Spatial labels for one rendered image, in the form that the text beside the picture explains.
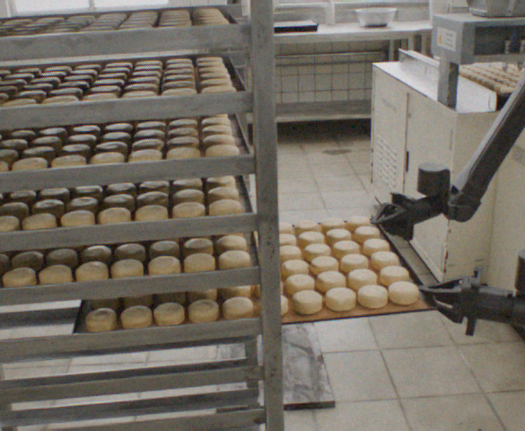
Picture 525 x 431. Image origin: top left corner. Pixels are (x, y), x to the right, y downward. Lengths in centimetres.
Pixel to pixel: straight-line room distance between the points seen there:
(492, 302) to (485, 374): 140
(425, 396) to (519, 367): 40
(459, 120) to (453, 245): 53
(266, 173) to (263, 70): 14
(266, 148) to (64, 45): 30
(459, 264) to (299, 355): 81
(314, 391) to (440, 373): 47
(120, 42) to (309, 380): 169
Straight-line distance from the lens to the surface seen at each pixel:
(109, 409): 165
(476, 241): 281
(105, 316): 108
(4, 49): 91
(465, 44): 254
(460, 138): 262
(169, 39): 88
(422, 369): 247
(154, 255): 107
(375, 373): 242
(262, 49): 86
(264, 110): 87
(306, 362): 244
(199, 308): 107
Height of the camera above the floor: 141
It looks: 22 degrees down
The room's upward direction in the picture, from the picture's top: 2 degrees counter-clockwise
